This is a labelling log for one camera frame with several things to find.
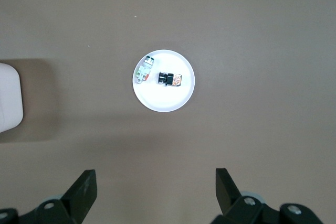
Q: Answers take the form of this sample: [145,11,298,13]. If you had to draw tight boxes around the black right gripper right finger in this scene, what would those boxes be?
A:
[211,167,281,224]

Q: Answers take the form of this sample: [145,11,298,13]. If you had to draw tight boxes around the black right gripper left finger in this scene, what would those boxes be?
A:
[27,169,98,224]

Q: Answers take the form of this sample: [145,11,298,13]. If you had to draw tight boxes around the white lidded storage box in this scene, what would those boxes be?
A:
[0,62,24,134]

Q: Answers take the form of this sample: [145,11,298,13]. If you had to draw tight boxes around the light pink round plate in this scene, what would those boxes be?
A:
[132,49,196,113]

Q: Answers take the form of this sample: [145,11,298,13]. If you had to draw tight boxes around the green white battery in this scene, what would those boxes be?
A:
[135,55,154,84]

